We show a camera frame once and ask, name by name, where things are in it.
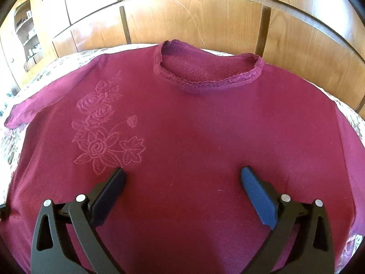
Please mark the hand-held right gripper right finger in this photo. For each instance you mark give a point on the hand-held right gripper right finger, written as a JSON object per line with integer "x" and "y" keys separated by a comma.
{"x": 256, "y": 197}

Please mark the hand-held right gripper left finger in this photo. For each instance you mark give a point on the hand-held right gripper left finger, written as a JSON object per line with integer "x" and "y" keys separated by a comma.
{"x": 111, "y": 194}

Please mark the maroon embroidered sweater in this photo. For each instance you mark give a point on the maroon embroidered sweater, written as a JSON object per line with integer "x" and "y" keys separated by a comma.
{"x": 185, "y": 137}

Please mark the floral bedspread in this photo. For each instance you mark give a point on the floral bedspread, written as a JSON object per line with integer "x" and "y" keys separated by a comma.
{"x": 54, "y": 67}

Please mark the wooden shelf with small items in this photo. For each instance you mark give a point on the wooden shelf with small items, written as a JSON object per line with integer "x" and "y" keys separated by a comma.
{"x": 30, "y": 34}

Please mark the wooden cabinet with shelf niche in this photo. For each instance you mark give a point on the wooden cabinet with shelf niche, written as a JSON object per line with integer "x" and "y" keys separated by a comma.
{"x": 45, "y": 20}

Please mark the wooden headboard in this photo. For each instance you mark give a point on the wooden headboard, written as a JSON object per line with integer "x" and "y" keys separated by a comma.
{"x": 194, "y": 20}

